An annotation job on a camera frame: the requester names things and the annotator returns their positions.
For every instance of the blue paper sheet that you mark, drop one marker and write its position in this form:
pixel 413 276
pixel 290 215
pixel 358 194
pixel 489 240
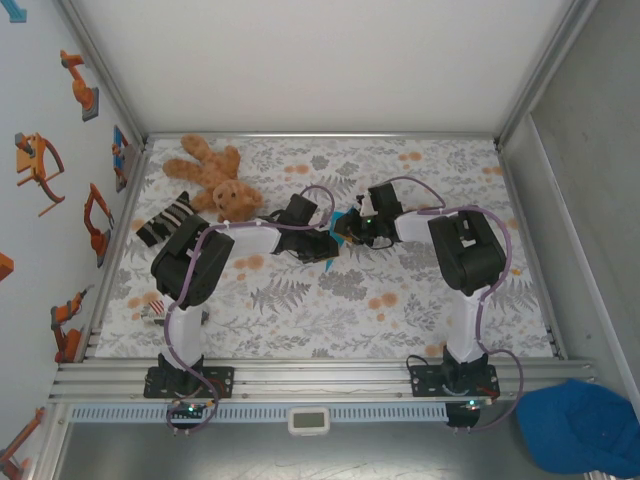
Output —
pixel 330 263

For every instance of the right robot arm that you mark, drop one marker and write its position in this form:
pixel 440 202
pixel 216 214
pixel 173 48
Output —
pixel 467 330

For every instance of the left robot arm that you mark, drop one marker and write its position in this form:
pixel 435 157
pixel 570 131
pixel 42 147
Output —
pixel 182 330

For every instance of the floral patterned tablecloth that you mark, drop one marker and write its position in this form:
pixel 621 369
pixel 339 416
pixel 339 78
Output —
pixel 300 325

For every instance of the brown plush teddy bear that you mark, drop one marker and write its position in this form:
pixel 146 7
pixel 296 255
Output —
pixel 210 165

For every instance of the black white striped sock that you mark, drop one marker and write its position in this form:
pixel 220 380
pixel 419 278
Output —
pixel 165 222

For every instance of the stars and stripes sock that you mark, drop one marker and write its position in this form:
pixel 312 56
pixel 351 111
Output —
pixel 152 311

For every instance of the white digital timer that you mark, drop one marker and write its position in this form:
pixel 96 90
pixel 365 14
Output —
pixel 308 421

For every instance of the small circuit board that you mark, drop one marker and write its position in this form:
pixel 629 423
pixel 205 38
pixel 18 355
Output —
pixel 472 404
pixel 190 410

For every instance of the blue cap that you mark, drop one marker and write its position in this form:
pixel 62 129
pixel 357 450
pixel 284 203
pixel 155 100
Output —
pixel 575 430

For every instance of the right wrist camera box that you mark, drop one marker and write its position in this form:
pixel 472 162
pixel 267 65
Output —
pixel 385 197

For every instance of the aluminium frame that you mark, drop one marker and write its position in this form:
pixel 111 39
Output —
pixel 320 375

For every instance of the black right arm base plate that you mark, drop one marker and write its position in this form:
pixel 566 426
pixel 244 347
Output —
pixel 425 382

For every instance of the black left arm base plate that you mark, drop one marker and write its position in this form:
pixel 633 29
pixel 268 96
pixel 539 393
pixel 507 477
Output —
pixel 220 382

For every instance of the blue and orange wall sticker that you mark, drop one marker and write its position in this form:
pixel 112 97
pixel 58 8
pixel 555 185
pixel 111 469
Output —
pixel 120 150

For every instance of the orange claw machine wall sticker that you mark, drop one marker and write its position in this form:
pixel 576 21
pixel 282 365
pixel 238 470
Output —
pixel 30 165

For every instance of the orange block wall sticker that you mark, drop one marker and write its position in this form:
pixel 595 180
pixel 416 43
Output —
pixel 5 267

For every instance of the small blue wall sticker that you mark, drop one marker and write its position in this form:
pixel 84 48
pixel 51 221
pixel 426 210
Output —
pixel 17 12

